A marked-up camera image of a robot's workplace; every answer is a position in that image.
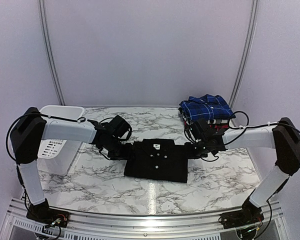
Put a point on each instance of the left aluminium wall profile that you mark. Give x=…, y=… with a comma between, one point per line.
x=49, y=52

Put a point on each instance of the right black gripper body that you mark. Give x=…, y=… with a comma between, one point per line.
x=201, y=151

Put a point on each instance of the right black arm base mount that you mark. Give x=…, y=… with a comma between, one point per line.
x=239, y=218

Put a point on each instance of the red black plaid shirt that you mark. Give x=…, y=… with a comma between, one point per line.
x=219, y=126

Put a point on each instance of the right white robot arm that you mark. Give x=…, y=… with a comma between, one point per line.
x=282, y=138

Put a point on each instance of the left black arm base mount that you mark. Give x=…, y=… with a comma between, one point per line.
x=48, y=215

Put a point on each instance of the right aluminium wall profile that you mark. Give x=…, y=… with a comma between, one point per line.
x=252, y=23

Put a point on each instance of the black long sleeve shirt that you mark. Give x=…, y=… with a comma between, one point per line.
x=158, y=159

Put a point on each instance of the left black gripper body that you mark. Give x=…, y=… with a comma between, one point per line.
x=119, y=153

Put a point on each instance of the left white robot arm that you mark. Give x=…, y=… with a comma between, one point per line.
x=28, y=131

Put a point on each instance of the aluminium table front rail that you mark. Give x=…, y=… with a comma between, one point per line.
x=100, y=226

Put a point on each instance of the black white patterned shirt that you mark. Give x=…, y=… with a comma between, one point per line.
x=210, y=122

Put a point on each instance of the aluminium wall profile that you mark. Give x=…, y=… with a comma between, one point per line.
x=252, y=23
x=49, y=52

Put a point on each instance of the white plastic laundry basket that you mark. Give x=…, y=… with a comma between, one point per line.
x=55, y=156

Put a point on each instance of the blue plaid shirt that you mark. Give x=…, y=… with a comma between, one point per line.
x=207, y=107

